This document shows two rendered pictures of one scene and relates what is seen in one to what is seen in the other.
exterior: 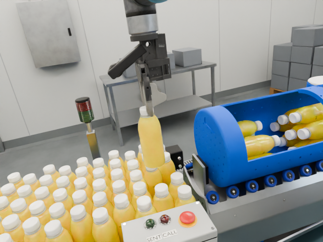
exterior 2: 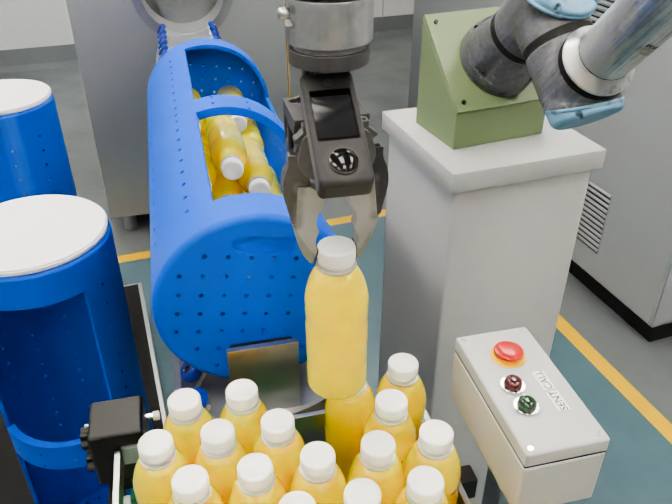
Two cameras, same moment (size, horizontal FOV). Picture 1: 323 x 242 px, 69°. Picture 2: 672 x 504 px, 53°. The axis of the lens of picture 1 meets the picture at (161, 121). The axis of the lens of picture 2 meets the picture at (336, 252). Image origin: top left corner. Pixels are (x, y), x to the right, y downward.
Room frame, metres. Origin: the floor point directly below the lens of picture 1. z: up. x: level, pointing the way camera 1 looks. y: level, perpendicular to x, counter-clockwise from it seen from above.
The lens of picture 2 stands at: (0.64, 0.61, 1.67)
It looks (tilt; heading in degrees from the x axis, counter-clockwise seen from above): 33 degrees down; 269
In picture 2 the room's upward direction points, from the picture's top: straight up
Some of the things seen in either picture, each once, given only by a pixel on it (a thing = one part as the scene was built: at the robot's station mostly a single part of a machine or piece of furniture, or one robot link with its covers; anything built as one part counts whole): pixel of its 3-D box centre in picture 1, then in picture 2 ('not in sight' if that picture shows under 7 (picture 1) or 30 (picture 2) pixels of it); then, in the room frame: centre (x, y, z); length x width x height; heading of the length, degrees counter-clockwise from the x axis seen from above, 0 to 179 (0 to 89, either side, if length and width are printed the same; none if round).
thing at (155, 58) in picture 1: (150, 58); (327, 108); (0.63, 0.01, 1.44); 0.09 x 0.08 x 0.12; 102
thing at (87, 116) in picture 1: (86, 114); not in sight; (1.00, 0.33, 1.18); 0.06 x 0.06 x 0.05
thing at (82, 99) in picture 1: (86, 115); not in sight; (1.00, 0.33, 1.18); 0.06 x 0.06 x 0.16
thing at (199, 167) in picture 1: (201, 174); (264, 374); (0.73, -0.12, 0.99); 0.10 x 0.02 x 0.12; 13
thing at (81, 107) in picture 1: (83, 105); not in sight; (1.00, 0.33, 1.23); 0.06 x 0.06 x 0.04
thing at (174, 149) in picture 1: (173, 159); (125, 442); (0.91, -0.03, 0.95); 0.10 x 0.07 x 0.10; 13
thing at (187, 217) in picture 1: (187, 218); (508, 352); (0.41, -0.03, 1.11); 0.04 x 0.04 x 0.01
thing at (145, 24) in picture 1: (142, 26); (325, 21); (0.64, 0.02, 1.52); 0.08 x 0.08 x 0.05
